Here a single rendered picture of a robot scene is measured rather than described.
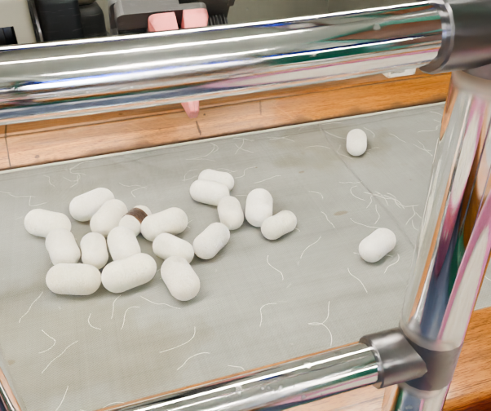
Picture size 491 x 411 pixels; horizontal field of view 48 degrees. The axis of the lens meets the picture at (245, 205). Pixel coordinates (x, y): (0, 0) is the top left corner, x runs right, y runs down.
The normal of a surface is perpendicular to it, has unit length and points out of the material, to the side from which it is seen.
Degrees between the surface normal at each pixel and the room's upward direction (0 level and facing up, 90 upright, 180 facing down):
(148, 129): 45
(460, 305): 90
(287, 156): 0
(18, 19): 98
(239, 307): 0
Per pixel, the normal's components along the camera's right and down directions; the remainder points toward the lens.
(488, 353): -0.01, -0.82
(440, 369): 0.14, 0.57
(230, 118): 0.20, -0.19
